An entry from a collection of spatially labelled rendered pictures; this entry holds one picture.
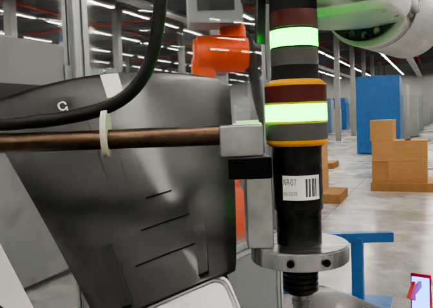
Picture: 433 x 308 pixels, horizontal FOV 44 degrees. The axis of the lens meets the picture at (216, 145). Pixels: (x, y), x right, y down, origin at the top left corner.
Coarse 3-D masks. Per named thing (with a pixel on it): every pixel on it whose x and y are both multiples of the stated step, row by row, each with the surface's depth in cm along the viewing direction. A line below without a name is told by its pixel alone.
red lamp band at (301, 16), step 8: (288, 8) 36; (296, 8) 36; (304, 8) 36; (312, 8) 36; (272, 16) 37; (280, 16) 36; (288, 16) 36; (296, 16) 36; (304, 16) 36; (312, 16) 36; (272, 24) 37; (280, 24) 36; (288, 24) 36; (296, 24) 36; (304, 24) 36; (312, 24) 36
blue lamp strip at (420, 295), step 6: (414, 276) 68; (426, 282) 67; (426, 288) 67; (420, 294) 67; (426, 294) 67; (420, 300) 67; (426, 300) 67; (414, 306) 68; (420, 306) 67; (426, 306) 67
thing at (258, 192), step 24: (240, 144) 36; (240, 168) 36; (264, 168) 36; (264, 192) 36; (264, 216) 36; (264, 240) 37; (336, 240) 38; (264, 264) 36; (288, 264) 35; (312, 264) 35; (336, 264) 35
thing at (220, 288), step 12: (192, 288) 38; (204, 288) 38; (216, 288) 38; (228, 288) 37; (168, 300) 38; (180, 300) 38; (192, 300) 37; (204, 300) 37; (216, 300) 37; (228, 300) 37
